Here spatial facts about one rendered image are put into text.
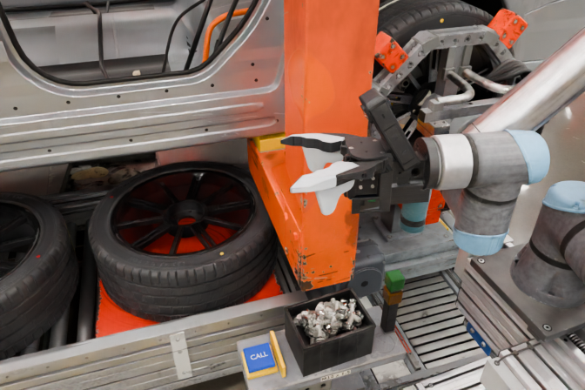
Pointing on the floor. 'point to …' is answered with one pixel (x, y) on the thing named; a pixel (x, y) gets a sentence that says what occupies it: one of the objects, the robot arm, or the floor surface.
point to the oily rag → (122, 175)
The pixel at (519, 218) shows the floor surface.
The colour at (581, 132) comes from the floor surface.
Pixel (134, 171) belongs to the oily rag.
